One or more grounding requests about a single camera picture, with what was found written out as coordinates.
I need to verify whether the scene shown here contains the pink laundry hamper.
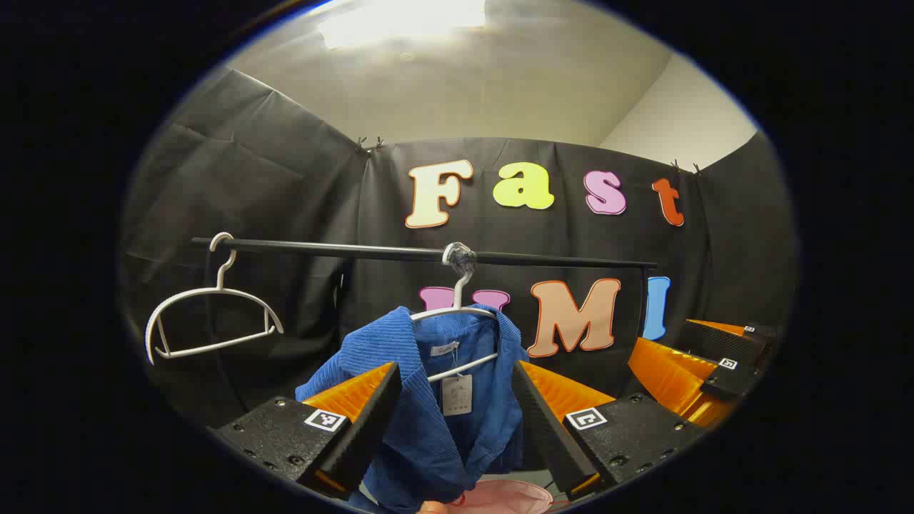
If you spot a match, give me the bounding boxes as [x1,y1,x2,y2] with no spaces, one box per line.
[450,478,554,514]

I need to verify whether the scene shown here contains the black backdrop cloth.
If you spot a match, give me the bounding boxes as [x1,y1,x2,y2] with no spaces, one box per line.
[118,68,797,472]

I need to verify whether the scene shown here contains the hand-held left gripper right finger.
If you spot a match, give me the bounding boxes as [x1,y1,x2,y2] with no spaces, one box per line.
[511,359,708,500]

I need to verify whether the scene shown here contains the plain white hanger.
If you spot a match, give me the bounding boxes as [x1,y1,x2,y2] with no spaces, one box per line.
[145,232,284,365]

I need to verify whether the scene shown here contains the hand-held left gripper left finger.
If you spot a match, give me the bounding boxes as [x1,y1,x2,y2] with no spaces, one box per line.
[213,361,403,500]

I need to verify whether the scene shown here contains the blue corduroy shirt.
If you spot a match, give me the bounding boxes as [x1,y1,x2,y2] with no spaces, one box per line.
[295,306,529,513]

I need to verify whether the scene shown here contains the white hanger with taped hook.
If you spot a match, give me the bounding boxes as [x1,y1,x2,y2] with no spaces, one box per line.
[411,243,501,383]

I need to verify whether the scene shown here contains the ceiling light panel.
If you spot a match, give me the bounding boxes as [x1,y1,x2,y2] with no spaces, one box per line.
[318,0,486,49]

